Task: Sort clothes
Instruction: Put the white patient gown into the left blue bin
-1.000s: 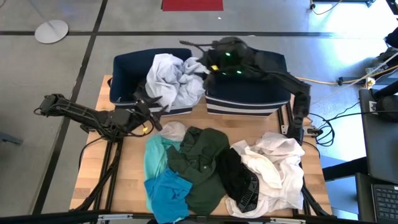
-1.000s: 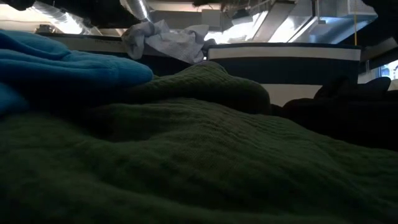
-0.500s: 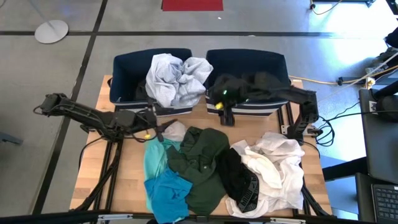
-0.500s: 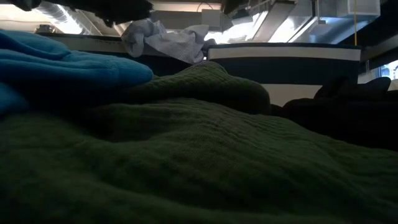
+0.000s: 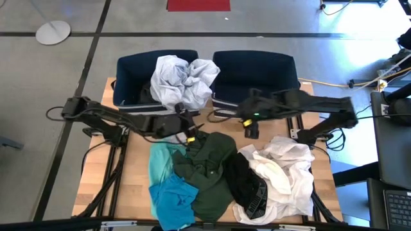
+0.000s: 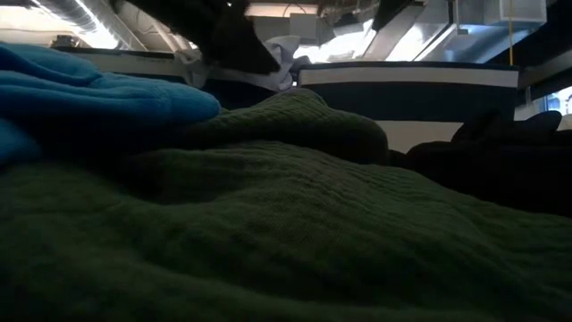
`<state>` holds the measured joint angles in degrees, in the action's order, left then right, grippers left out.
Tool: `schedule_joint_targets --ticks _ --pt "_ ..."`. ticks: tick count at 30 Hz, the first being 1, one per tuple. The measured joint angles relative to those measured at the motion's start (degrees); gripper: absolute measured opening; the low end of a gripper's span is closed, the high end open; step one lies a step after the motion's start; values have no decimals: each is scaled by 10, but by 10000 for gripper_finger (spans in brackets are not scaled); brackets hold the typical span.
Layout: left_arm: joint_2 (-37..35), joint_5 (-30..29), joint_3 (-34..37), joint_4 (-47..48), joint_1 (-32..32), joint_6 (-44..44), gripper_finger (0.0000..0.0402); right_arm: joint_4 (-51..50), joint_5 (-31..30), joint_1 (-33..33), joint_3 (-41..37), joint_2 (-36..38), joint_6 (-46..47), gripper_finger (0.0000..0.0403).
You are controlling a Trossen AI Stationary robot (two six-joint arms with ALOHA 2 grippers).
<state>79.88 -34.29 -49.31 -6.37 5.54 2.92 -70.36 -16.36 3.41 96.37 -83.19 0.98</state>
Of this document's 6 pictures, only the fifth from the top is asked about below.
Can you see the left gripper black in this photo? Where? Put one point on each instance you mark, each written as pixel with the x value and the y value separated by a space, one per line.
pixel 187 123

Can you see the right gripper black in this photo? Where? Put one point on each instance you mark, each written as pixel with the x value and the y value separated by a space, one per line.
pixel 257 107

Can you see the light grey shirt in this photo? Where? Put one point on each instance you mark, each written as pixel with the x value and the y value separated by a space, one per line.
pixel 180 83

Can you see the teal garment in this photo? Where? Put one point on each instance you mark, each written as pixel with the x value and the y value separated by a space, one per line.
pixel 160 163

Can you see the dark green polo shirt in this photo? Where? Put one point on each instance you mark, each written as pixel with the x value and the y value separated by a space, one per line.
pixel 208 179

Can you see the black garment printed waistband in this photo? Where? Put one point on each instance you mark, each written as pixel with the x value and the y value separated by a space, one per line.
pixel 244 183

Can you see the white garment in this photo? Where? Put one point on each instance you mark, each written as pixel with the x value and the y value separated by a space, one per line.
pixel 289 192

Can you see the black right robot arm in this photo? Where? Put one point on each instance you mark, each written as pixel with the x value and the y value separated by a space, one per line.
pixel 321 102

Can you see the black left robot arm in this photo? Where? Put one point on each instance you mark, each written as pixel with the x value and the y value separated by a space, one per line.
pixel 96 113

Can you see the navy white-striped fabric bin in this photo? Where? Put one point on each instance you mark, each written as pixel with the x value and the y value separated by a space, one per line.
pixel 257 70
pixel 131 73

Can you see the red floor mat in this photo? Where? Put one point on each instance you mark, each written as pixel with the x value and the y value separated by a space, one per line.
pixel 198 5

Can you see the black desk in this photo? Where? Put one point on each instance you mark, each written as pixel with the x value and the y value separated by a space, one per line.
pixel 375 205

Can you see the round grey stand base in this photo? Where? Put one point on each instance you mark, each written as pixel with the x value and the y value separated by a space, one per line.
pixel 53 32

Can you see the black aluminium rig frame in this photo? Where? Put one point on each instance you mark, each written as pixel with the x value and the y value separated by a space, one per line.
pixel 119 167

